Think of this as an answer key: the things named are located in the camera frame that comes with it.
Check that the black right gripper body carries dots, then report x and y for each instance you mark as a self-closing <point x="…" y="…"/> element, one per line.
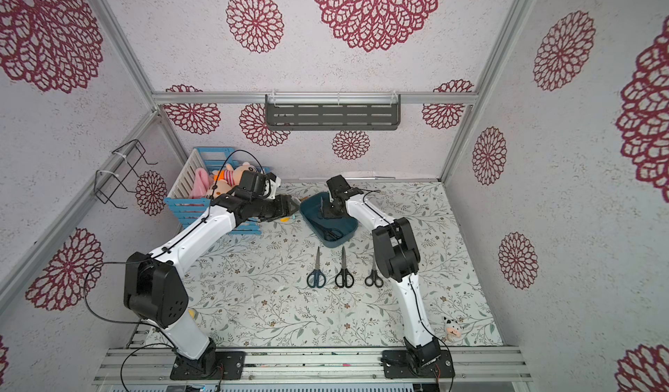
<point x="332" y="214"/>

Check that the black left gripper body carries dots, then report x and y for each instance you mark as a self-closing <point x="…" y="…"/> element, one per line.
<point x="271" y="209"/>

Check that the blue handled scissors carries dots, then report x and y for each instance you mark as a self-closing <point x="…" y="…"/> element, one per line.
<point x="316" y="279"/>

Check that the small black scissors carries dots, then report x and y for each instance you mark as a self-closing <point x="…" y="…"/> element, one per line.
<point x="374" y="279"/>

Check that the large black scissors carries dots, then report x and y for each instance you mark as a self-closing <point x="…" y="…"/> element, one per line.
<point x="328" y="234"/>

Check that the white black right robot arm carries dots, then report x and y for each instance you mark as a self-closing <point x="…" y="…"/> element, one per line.
<point x="397" y="257"/>

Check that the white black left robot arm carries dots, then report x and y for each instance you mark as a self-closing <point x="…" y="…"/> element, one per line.
<point x="154" y="282"/>

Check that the teal plastic storage box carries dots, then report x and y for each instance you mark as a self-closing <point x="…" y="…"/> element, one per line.
<point x="310" y="210"/>

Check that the front pink pig plush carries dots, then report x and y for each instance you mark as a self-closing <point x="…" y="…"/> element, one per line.
<point x="218" y="188"/>

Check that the pink pig plush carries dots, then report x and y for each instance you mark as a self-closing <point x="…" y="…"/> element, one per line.
<point x="218" y="188"/>
<point x="232" y="175"/>

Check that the rear pink pig plush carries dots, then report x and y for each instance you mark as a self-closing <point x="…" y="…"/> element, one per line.
<point x="232" y="175"/>

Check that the pink fluffy plush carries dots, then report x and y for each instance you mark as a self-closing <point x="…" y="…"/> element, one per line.
<point x="201" y="184"/>

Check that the small cow figurine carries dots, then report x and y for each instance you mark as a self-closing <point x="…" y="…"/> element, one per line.
<point x="453" y="329"/>

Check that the grey wall shelf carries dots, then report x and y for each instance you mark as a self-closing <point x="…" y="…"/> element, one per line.
<point x="337" y="116"/>

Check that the black wire wall rack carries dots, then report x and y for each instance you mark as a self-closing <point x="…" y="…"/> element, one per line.
<point x="106" y="183"/>

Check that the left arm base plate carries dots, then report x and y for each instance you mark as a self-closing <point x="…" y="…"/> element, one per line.
<point x="212" y="365"/>

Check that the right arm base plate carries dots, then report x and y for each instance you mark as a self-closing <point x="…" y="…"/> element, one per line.
<point x="428" y="361"/>

